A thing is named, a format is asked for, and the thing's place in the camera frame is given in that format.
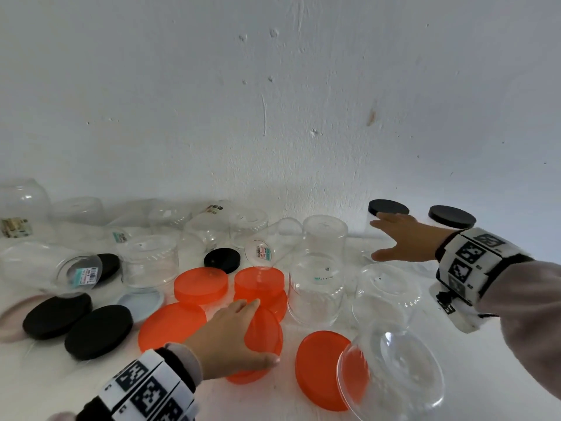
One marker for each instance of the group of transparent plastic jars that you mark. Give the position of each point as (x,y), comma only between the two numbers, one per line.
(315,293)

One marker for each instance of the person's right hand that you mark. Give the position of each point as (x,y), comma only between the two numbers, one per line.
(416,241)

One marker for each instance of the tall transparent labelled jar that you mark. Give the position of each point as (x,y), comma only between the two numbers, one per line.
(379,241)

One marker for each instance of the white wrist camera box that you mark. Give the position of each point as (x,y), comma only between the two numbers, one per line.
(464,320)

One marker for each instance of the wide transparent jar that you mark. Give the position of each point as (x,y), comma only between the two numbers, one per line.
(407,372)

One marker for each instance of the black white marker wristband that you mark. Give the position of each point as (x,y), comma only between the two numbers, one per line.
(144,385)
(473,263)

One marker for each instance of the pale pink lid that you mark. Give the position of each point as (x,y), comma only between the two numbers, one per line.
(11,324)

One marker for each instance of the large black lid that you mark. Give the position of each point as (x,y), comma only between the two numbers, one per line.
(98,333)
(57,315)

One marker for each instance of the person's left hand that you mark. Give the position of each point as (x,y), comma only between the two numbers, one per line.
(223,346)

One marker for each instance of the person's right forearm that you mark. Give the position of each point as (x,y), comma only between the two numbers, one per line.
(530,315)

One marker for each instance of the large orange lid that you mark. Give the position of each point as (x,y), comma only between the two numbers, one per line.
(320,368)
(265,333)
(171,324)

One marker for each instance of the small orange lid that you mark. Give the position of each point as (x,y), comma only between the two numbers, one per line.
(258,280)
(200,284)
(276,304)

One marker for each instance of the person's left forearm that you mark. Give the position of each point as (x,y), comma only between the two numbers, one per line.
(61,417)

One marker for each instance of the light blue lid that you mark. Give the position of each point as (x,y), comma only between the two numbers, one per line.
(142,304)

